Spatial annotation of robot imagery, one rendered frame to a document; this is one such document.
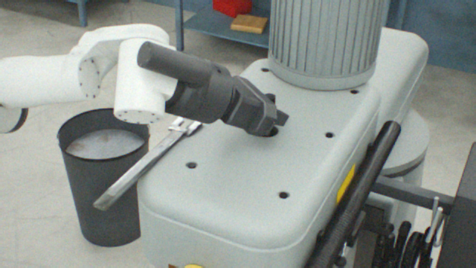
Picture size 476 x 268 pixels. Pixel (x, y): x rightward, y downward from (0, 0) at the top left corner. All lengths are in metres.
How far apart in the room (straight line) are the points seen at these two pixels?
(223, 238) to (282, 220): 0.08
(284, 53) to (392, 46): 0.54
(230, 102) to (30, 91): 0.27
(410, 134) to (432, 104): 3.33
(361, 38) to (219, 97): 0.33
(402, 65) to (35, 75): 0.93
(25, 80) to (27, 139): 3.60
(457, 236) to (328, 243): 0.39
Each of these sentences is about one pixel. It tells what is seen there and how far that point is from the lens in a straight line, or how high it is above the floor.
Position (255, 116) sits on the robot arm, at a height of 1.95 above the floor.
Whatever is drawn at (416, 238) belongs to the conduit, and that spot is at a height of 1.54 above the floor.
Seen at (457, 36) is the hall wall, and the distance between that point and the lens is 5.42.
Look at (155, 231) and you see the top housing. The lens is 0.92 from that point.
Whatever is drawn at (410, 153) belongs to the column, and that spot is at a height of 1.56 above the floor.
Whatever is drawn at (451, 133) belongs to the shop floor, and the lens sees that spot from 4.68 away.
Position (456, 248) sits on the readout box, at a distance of 1.28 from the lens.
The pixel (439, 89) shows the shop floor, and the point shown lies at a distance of 5.20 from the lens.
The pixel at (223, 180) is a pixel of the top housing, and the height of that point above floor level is 1.89.
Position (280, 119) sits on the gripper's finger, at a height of 1.92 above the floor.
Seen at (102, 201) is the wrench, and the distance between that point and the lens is 0.86.
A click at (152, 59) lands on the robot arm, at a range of 0.78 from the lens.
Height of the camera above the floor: 2.44
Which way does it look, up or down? 34 degrees down
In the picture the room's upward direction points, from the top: 1 degrees clockwise
